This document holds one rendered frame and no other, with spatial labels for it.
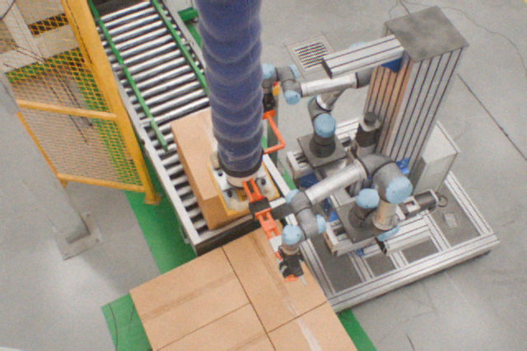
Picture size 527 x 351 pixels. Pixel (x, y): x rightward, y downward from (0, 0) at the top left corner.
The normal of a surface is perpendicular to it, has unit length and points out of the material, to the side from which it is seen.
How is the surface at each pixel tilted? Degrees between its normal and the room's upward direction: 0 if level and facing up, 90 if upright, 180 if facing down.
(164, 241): 0
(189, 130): 0
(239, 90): 79
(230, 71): 73
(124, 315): 0
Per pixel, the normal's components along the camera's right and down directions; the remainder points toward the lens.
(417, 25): -0.02, -0.53
